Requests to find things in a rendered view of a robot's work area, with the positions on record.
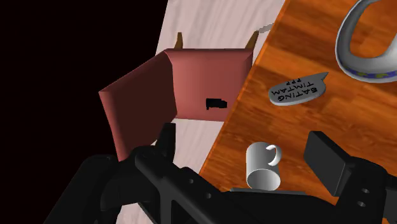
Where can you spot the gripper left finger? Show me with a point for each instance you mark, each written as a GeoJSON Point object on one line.
{"type": "Point", "coordinates": [173, 183]}

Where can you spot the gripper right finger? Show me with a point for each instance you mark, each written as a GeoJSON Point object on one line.
{"type": "Point", "coordinates": [347, 173]}

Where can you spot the white mug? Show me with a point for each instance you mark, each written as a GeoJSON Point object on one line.
{"type": "Point", "coordinates": [263, 167]}

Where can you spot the grey speech bubble sign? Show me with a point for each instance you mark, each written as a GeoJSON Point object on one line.
{"type": "Point", "coordinates": [297, 90]}

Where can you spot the red upholstered chair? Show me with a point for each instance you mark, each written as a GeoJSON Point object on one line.
{"type": "Point", "coordinates": [198, 83]}

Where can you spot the grey bowl with blue rim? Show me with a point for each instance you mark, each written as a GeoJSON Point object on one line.
{"type": "Point", "coordinates": [366, 66]}

